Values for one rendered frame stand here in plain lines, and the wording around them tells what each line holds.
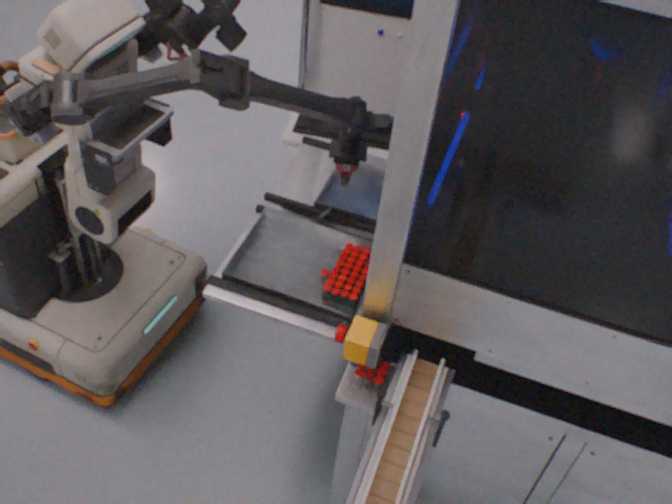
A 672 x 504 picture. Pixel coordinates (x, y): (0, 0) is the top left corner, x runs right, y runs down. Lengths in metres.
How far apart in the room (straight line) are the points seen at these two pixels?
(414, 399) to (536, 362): 0.27
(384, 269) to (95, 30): 0.89
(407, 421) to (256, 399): 1.18
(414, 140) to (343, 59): 1.20
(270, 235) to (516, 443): 0.81
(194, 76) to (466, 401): 0.94
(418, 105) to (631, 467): 1.00
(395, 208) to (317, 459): 1.36
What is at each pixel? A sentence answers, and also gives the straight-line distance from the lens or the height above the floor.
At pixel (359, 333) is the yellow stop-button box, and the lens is 1.55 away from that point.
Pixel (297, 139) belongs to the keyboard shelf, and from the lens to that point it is 2.39.
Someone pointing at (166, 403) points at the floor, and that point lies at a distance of 2.68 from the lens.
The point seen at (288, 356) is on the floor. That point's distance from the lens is 2.78.
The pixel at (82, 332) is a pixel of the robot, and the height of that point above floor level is 0.28.
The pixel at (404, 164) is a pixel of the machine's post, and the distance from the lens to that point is 1.31.
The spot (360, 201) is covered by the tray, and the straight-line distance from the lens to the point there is 2.07.
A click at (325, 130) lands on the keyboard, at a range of 2.40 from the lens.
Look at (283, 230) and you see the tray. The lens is 1.96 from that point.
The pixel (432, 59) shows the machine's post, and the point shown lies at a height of 1.66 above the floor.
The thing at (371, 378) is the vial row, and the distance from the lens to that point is 1.62.
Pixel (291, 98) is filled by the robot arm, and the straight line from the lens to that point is 1.72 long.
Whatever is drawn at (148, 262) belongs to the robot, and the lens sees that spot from 2.73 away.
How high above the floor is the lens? 2.25
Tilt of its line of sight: 46 degrees down
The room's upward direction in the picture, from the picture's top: 7 degrees clockwise
